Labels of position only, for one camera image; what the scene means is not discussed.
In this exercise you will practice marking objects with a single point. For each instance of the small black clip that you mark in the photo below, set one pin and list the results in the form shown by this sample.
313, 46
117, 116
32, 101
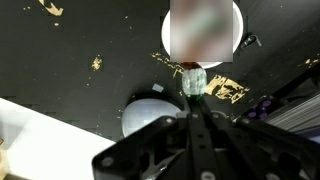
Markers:
251, 40

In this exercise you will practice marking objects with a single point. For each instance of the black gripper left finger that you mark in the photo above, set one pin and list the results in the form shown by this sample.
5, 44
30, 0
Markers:
196, 140

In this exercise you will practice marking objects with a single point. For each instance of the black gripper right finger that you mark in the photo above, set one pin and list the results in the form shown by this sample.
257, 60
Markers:
226, 146

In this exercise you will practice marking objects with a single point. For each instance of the aluminium extrusion rail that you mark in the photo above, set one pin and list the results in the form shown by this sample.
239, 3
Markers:
296, 116

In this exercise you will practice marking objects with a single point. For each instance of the beige torn tape scrap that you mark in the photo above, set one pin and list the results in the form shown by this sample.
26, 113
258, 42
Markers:
53, 9
96, 63
230, 90

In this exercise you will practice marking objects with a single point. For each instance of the green white candy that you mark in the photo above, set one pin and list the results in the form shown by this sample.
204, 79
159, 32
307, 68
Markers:
194, 81

